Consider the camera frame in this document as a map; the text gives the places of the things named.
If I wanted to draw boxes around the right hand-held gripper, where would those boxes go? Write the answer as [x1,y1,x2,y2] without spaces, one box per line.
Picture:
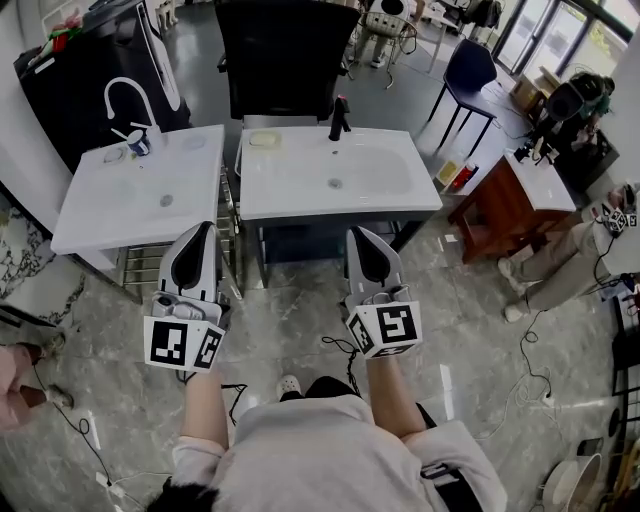
[344,225,424,359]

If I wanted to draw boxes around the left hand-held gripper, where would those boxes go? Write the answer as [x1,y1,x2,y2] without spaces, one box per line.
[143,222,232,375]

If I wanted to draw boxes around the pale green soap dish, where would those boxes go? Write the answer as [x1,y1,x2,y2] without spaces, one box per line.
[248,130,283,150]

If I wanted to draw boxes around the person's left forearm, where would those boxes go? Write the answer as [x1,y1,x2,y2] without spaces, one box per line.
[178,368,237,447]

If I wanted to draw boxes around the person's right forearm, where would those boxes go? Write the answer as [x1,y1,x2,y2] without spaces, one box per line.
[365,349,429,442]

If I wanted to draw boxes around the white sink with black faucet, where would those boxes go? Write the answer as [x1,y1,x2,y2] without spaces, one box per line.
[237,125,445,222]

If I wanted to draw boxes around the person's black trousers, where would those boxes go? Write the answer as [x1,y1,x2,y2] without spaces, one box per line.
[279,375,363,402]

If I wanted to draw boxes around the blue toothbrush cup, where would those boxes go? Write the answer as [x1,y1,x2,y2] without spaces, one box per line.
[126,130,153,158]

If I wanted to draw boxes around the wooden cabinet with white top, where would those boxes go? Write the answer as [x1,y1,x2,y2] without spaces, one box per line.
[447,148,579,265]

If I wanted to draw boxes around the person's white shoe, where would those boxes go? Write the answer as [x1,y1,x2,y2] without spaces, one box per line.
[275,374,303,402]

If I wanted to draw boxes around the black faucet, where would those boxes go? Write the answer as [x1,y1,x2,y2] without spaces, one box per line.
[327,94,353,143]

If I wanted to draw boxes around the white faucet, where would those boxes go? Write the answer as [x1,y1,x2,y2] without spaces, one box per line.
[103,76,164,147]

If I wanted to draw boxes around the person's white shirt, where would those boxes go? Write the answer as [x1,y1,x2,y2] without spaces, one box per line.
[171,393,507,512]

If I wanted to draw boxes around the large black printed box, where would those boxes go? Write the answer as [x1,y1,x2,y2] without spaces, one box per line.
[13,0,194,174]

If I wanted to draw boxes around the dark blue chair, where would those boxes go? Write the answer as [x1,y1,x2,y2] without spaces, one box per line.
[427,38,502,157]

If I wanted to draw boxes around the black office chair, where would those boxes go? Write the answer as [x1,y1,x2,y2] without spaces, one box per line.
[213,0,363,124]

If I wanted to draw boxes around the cardboard box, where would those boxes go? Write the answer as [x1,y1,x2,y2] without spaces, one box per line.
[509,66,562,109]

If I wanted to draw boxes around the black metal stand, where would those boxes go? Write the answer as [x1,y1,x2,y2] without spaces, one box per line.
[609,283,640,442]

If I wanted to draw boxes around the white round bin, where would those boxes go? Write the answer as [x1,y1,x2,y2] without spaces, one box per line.
[541,451,604,512]

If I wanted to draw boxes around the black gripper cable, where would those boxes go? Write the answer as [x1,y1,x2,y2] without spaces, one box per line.
[321,336,362,397]

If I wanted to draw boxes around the black shoulder strap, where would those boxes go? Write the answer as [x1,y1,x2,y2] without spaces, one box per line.
[419,461,484,512]

